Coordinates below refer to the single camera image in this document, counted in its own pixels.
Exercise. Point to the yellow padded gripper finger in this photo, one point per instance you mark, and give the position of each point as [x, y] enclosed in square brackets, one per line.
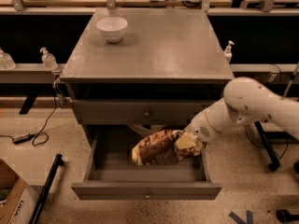
[186, 140]

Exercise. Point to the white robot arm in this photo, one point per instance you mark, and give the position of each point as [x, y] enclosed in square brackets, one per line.
[244, 101]

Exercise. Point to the white paper under drawer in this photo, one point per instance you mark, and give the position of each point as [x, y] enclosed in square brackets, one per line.
[144, 132]

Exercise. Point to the grey wooden drawer cabinet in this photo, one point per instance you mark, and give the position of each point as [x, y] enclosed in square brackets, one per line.
[165, 54]

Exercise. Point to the open grey middle drawer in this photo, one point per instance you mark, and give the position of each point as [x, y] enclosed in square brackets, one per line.
[111, 175]

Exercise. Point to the closed grey top drawer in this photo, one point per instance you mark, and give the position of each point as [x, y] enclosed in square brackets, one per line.
[137, 112]

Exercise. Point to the black caster leg right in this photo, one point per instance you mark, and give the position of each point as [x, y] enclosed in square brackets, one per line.
[274, 164]

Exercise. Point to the white pump bottle right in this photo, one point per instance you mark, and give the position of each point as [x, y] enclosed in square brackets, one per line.
[228, 50]

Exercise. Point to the black round foot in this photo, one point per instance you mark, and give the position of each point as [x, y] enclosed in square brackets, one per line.
[284, 216]

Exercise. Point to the black bar on floor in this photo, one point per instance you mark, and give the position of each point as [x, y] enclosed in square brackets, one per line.
[58, 161]

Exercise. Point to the white ceramic bowl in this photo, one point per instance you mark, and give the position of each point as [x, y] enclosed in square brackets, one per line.
[112, 29]

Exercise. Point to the clear pump bottle left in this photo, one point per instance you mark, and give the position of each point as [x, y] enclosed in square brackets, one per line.
[48, 59]

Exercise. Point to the black power adapter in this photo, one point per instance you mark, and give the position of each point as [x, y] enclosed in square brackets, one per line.
[21, 138]

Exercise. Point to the cardboard box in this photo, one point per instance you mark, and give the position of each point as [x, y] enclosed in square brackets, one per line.
[19, 198]

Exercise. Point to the clear glass dome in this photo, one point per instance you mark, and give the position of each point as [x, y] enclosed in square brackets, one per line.
[6, 61]

